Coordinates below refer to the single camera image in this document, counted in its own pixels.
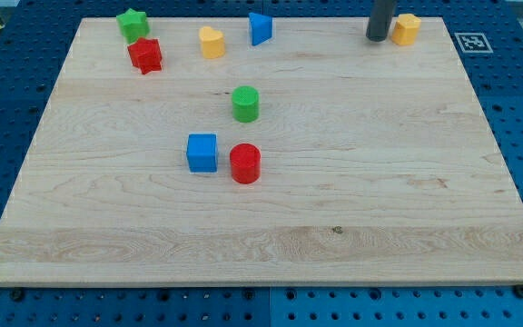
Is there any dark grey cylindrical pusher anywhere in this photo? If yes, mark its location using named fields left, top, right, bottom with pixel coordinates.
left=366, top=0, right=398, bottom=42

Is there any blue cube block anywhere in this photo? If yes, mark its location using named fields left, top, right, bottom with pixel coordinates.
left=186, top=134, right=218, bottom=173

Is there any yellow hexagon block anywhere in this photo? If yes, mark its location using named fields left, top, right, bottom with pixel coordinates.
left=391, top=14, right=422, bottom=45

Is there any white fiducial marker tag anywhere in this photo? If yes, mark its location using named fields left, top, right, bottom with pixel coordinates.
left=454, top=32, right=493, bottom=54

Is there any blue triangle block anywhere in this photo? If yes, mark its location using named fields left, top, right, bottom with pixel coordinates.
left=249, top=13, right=273, bottom=46

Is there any green cylinder block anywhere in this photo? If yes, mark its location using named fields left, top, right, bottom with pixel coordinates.
left=232, top=85, right=260, bottom=123

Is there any yellow heart block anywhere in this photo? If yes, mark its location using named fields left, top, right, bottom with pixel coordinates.
left=198, top=25, right=225, bottom=59

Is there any red cylinder block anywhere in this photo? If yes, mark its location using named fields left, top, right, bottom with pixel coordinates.
left=230, top=144, right=262, bottom=184

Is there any red star block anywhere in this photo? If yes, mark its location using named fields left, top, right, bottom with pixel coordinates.
left=127, top=37, right=163, bottom=74

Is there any wooden board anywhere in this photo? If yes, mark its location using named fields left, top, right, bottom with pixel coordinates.
left=0, top=17, right=523, bottom=288

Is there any green star block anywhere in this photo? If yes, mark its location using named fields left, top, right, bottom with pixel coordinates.
left=116, top=8, right=150, bottom=44

